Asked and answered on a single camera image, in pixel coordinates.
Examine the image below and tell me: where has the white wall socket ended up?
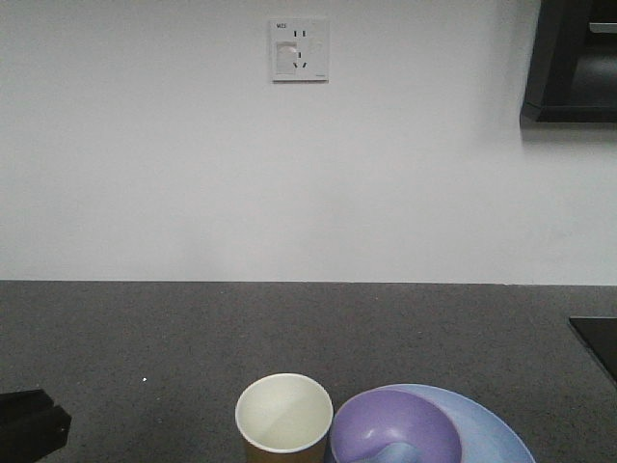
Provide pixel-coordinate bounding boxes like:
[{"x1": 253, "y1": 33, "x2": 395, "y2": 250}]
[{"x1": 268, "y1": 17, "x2": 330, "y2": 83}]

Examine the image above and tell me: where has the purple plastic bowl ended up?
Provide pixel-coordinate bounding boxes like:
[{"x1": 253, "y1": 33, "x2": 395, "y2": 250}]
[{"x1": 330, "y1": 389, "x2": 463, "y2": 462}]

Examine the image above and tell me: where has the light blue plastic spoon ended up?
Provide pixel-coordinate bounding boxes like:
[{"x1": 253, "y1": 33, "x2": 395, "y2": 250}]
[{"x1": 370, "y1": 442, "x2": 420, "y2": 463}]

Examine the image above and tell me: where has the brown paper cup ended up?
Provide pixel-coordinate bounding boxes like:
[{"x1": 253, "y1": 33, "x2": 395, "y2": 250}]
[{"x1": 234, "y1": 372, "x2": 334, "y2": 462}]

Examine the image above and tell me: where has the blue plastic plate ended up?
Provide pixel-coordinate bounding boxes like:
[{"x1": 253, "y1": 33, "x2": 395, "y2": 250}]
[{"x1": 325, "y1": 384, "x2": 534, "y2": 462}]

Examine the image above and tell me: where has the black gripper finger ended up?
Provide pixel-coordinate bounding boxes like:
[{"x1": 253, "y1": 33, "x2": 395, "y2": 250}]
[{"x1": 1, "y1": 389, "x2": 71, "y2": 462}]

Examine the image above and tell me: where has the black range hood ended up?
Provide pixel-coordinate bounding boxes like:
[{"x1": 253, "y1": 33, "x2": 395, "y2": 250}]
[{"x1": 520, "y1": 0, "x2": 616, "y2": 123}]

